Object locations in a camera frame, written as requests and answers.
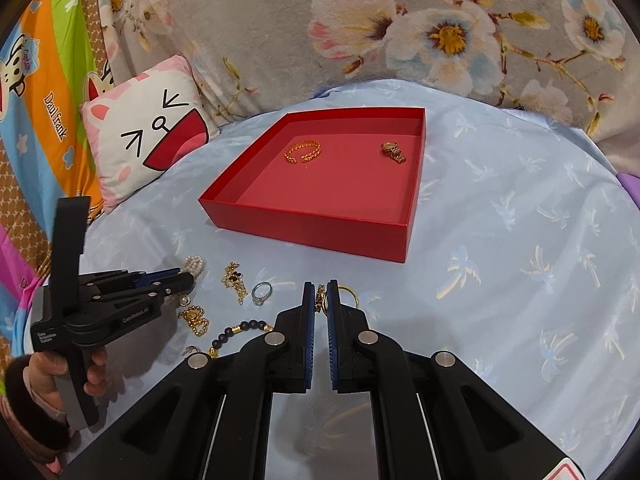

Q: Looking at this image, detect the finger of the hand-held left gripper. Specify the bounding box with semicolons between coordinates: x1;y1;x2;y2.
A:
82;267;182;288
102;273;196;308

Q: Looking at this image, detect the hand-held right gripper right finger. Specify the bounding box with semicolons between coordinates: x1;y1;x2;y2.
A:
326;279;572;480

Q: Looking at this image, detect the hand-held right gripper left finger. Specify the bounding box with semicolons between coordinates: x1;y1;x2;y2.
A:
65;281;316;480

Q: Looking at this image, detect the pearl bracelet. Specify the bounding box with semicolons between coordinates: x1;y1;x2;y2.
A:
165;255;207;307

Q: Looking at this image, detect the gold bangle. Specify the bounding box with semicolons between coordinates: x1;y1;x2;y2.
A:
316;283;360;314

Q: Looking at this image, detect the red shallow box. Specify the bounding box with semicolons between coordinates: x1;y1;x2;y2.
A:
198;107;427;264

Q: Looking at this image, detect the person's left hand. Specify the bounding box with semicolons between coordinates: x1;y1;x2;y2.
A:
27;346;109;403

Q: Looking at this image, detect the cat face pillow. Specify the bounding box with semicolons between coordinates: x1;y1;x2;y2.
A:
80;54;222;212

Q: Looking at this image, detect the light blue palm print bedsheet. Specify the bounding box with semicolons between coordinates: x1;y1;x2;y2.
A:
65;79;640;480

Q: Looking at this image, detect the gold wristwatch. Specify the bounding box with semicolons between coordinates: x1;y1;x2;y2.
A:
380;141;407;164

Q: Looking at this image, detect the colourful striped cartoon blanket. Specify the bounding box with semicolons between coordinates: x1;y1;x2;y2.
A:
0;0;117;361

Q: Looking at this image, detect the grey floral blanket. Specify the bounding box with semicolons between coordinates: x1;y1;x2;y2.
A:
95;0;640;144

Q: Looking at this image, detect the purple cloth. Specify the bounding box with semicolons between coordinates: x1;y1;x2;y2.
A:
617;171;640;202

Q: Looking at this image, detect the gold bead necklace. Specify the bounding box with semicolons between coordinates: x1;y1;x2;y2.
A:
178;305;211;339

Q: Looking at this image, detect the gold chain with black charm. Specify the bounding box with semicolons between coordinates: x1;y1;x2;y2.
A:
221;261;249;305

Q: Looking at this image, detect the dark bead bracelet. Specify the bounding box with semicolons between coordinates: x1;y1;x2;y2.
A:
207;318;275;359

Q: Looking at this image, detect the gold chain bracelet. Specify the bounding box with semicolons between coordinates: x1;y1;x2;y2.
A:
284;142;321;164

